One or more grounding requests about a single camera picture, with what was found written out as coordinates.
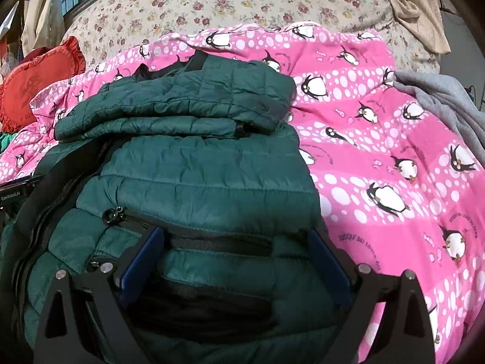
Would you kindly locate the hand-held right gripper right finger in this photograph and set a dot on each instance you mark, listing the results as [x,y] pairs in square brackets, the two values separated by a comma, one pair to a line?
[329,263]

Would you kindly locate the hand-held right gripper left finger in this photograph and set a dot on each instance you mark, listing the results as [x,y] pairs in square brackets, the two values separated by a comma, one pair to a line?
[142,261]

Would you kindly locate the green puffer jacket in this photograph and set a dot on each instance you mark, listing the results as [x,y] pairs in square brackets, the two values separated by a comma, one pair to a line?
[208,167]

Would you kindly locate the green cloth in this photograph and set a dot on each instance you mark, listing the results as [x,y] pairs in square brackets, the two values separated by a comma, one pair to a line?
[7,137]

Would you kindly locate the red heart pillow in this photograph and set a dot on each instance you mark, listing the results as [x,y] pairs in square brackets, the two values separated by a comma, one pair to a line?
[34,83]

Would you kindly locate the dark red cloth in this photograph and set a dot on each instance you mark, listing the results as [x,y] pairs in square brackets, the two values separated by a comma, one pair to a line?
[34,54]

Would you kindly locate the cream curtain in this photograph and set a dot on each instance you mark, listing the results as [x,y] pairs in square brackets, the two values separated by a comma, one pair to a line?
[41,15]

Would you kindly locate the grey garment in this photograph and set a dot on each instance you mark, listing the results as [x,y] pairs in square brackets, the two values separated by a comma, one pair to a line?
[443,98]

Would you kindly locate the pink penguin blanket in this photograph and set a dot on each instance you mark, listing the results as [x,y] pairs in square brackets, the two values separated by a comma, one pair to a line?
[295,57]

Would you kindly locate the beige curtain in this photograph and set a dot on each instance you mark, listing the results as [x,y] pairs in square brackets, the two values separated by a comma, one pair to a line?
[413,3]

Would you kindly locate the floral quilt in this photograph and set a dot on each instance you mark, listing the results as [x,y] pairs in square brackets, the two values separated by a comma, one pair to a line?
[227,0]

